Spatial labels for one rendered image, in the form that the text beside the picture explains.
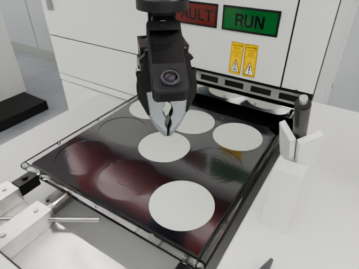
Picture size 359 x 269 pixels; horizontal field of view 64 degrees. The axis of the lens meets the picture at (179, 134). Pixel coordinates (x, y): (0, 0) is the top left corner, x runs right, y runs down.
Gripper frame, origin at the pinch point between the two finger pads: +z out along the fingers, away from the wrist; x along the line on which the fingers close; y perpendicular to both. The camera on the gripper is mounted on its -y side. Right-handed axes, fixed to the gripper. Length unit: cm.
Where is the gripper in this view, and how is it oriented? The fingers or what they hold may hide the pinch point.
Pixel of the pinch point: (168, 131)
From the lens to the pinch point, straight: 47.9
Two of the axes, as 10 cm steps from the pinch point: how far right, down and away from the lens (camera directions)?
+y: -1.9, -5.5, 8.1
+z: 0.0, 8.3, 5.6
